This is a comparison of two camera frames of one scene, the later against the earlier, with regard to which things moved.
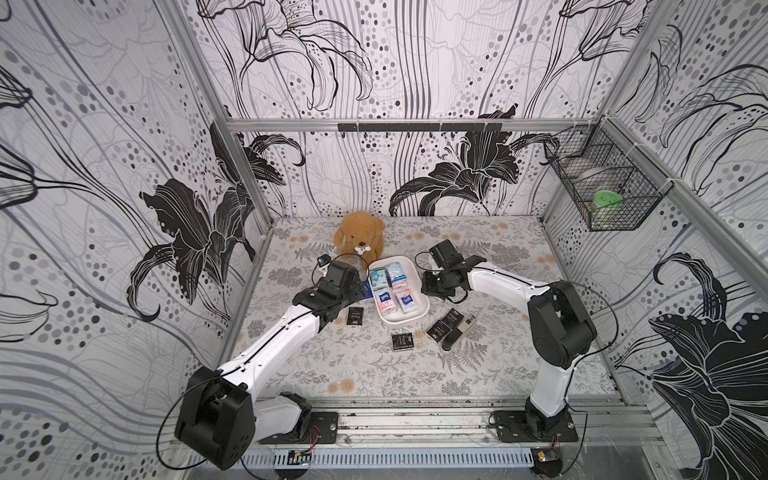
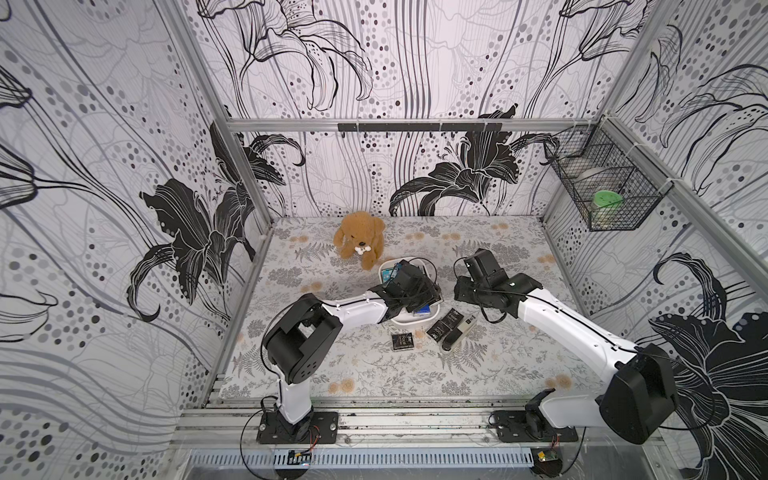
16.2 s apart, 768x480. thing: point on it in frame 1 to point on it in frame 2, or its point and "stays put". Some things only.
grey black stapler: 449,344 stays put
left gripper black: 356,288 to 428,292
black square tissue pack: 402,341 stays put
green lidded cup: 606,208 stays put
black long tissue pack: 448,323 stays put
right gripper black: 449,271 to 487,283
